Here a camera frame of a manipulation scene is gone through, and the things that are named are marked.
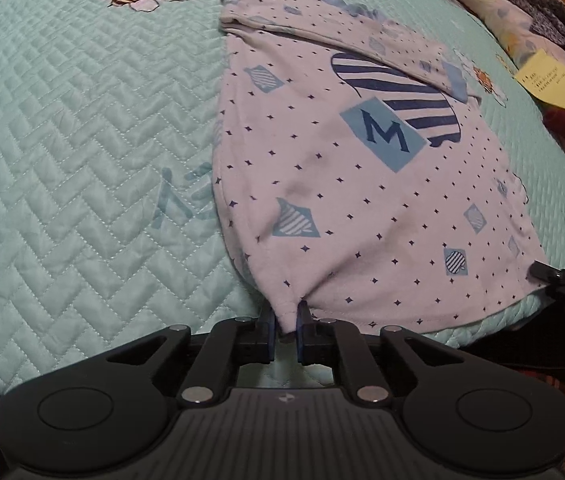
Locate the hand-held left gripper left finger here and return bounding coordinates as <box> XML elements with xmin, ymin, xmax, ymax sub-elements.
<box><xmin>107</xmin><ymin>305</ymin><xmax>278</xmax><ymax>406</ymax></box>

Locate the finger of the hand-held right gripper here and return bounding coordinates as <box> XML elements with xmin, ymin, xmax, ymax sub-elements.
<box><xmin>529</xmin><ymin>260</ymin><xmax>565</xmax><ymax>288</ymax></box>

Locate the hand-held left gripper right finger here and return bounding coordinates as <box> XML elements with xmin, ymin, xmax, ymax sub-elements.
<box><xmin>296</xmin><ymin>300</ymin><xmax>465</xmax><ymax>406</ymax></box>

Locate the white patterned long-sleeve shirt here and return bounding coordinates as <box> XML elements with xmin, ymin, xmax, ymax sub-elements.
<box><xmin>211</xmin><ymin>0</ymin><xmax>551</xmax><ymax>337</ymax></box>

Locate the yellow paper note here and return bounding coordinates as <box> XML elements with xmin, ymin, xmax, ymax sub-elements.
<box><xmin>513</xmin><ymin>49</ymin><xmax>565</xmax><ymax>112</ymax></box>

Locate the mint bee print quilt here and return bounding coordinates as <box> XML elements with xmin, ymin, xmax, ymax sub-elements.
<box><xmin>0</xmin><ymin>0</ymin><xmax>565</xmax><ymax>397</ymax></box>

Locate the floral pillow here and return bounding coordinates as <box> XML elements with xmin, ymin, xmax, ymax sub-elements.
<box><xmin>411</xmin><ymin>0</ymin><xmax>565</xmax><ymax>237</ymax></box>

